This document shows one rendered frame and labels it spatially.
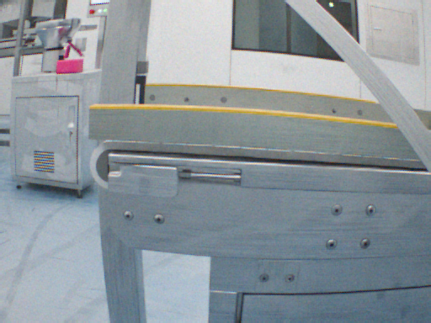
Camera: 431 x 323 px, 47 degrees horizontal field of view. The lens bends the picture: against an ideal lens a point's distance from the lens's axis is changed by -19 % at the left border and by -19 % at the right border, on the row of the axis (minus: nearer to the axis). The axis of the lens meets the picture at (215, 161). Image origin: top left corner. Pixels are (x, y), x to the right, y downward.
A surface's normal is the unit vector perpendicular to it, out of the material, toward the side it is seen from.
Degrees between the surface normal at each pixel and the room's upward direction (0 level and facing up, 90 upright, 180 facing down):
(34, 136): 91
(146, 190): 90
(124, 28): 90
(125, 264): 90
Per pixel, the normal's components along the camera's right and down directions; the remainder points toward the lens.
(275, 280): -0.10, 0.20
